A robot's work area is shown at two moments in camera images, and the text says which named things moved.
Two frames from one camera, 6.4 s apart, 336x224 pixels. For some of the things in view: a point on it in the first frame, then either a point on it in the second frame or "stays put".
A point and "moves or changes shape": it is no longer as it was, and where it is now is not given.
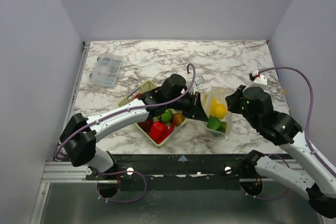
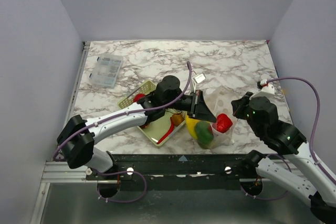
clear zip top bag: [219, 117] moves or changes shape
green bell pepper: [216, 124] to [204, 133]
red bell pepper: [158, 131] to [223, 123]
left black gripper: [198, 112] stays put
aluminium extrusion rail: [64, 172] stays put
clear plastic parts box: [106, 70] stays put
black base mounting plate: [171, 172] stays put
